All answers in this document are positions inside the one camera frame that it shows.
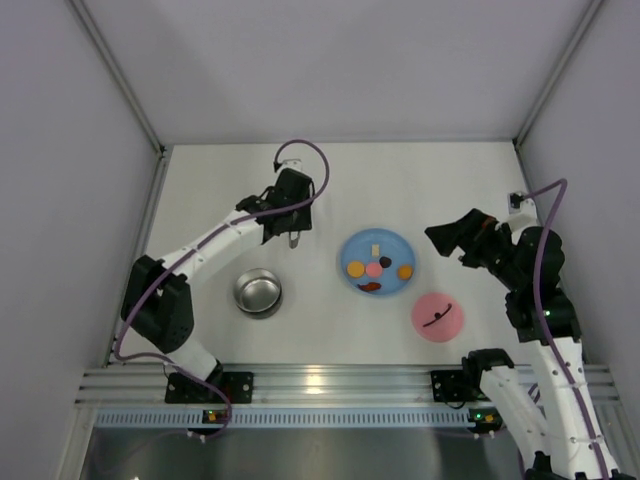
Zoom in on orange swirl pastry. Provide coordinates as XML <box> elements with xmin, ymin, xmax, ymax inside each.
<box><xmin>397</xmin><ymin>265</ymin><xmax>414</xmax><ymax>281</ymax></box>

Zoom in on steel serving tongs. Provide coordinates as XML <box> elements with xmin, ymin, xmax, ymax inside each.
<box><xmin>288</xmin><ymin>231</ymin><xmax>301</xmax><ymax>249</ymax></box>

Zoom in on dark brown chocolate piece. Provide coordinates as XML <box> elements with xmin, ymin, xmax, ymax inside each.
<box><xmin>379</xmin><ymin>256</ymin><xmax>392</xmax><ymax>268</ymax></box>

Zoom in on pink round cookie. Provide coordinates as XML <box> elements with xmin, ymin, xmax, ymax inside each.
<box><xmin>365</xmin><ymin>262</ymin><xmax>384</xmax><ymax>278</ymax></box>

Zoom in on yellow round cracker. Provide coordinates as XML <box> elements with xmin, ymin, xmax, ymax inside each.
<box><xmin>346</xmin><ymin>261</ymin><xmax>366</xmax><ymax>278</ymax></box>

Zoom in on black steel lunch box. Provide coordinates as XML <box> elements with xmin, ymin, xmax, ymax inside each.
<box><xmin>232</xmin><ymin>268</ymin><xmax>283</xmax><ymax>320</ymax></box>

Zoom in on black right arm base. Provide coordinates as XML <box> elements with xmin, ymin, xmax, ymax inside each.
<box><xmin>430</xmin><ymin>369</ymin><xmax>487</xmax><ymax>409</ymax></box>

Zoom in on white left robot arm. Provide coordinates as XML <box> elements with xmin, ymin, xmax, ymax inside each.
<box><xmin>121</xmin><ymin>168</ymin><xmax>315</xmax><ymax>386</ymax></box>

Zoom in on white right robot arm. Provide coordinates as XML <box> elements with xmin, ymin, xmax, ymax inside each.
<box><xmin>425</xmin><ymin>209</ymin><xmax>627</xmax><ymax>479</ymax></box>

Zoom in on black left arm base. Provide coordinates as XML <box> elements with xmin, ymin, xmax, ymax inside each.
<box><xmin>164</xmin><ymin>370</ymin><xmax>255</xmax><ymax>405</ymax></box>

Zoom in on blue round plate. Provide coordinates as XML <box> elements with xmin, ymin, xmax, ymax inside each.
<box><xmin>338</xmin><ymin>228</ymin><xmax>418</xmax><ymax>297</ymax></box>

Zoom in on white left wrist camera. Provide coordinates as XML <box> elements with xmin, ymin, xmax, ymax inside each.
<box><xmin>273</xmin><ymin>158</ymin><xmax>303</xmax><ymax>172</ymax></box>

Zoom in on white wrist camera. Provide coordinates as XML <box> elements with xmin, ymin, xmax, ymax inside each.
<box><xmin>273</xmin><ymin>158</ymin><xmax>303</xmax><ymax>172</ymax></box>
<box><xmin>505</xmin><ymin>192</ymin><xmax>538</xmax><ymax>232</ymax></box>

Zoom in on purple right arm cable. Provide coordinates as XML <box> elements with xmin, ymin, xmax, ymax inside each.
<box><xmin>519</xmin><ymin>178</ymin><xmax>614</xmax><ymax>480</ymax></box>

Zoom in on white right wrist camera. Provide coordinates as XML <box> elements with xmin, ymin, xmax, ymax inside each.
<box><xmin>505</xmin><ymin>192</ymin><xmax>538</xmax><ymax>232</ymax></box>

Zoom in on aluminium frame rail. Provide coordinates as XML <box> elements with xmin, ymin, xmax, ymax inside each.
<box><xmin>74</xmin><ymin>363</ymin><xmax>621</xmax><ymax>405</ymax></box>

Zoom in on slotted cable duct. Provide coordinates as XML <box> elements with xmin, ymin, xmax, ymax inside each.
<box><xmin>92</xmin><ymin>405</ymin><xmax>506</xmax><ymax>430</ymax></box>

